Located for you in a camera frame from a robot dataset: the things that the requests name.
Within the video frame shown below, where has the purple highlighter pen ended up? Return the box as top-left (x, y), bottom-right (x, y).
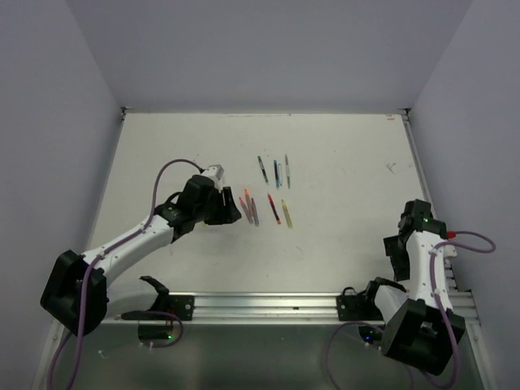
top-left (251, 198), bottom-right (260, 227)

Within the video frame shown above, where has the aluminium rail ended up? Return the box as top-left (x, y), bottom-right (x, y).
top-left (400, 108), bottom-right (459, 293)
top-left (102, 289), bottom-right (479, 325)

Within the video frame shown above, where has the aluminium right side rail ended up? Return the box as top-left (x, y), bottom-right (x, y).
top-left (400, 108), bottom-right (459, 293)

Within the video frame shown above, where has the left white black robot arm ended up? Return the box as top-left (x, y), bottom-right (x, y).
top-left (40, 165), bottom-right (241, 334)

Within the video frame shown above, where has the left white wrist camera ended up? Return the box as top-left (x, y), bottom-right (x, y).
top-left (201, 164), bottom-right (224, 192)

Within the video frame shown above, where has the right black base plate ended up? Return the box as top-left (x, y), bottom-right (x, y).
top-left (336, 295), bottom-right (383, 322)

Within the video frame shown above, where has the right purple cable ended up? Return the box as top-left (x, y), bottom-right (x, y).
top-left (324, 230), bottom-right (497, 390)

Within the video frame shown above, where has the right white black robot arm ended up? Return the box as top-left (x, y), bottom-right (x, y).
top-left (362, 199), bottom-right (466, 375)

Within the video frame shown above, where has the yellow highlighter pen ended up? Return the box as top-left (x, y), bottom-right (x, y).
top-left (281, 199), bottom-right (293, 228)

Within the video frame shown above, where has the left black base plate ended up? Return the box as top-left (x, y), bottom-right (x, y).
top-left (121, 294), bottom-right (195, 323)

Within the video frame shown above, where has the blue gel pen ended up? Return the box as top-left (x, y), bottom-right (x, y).
top-left (273, 159), bottom-right (280, 189)

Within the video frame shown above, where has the red capped pen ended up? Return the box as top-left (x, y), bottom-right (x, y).
top-left (267, 193), bottom-right (281, 225)

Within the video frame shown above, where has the thin green fineliner pen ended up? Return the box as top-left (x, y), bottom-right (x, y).
top-left (284, 154), bottom-right (291, 189)

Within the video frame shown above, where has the purple cable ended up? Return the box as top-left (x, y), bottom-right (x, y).
top-left (46, 158), bottom-right (204, 390)
top-left (324, 230), bottom-right (497, 390)

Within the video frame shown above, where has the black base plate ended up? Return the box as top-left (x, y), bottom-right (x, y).
top-left (336, 295), bottom-right (383, 322)
top-left (121, 294), bottom-right (195, 323)

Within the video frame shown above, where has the aluminium front rail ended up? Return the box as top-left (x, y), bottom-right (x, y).
top-left (102, 289), bottom-right (479, 325)

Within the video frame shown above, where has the orange highlighter pen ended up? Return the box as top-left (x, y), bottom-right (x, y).
top-left (244, 188), bottom-right (254, 223)

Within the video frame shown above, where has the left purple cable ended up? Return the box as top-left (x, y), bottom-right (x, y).
top-left (46, 158), bottom-right (204, 390)

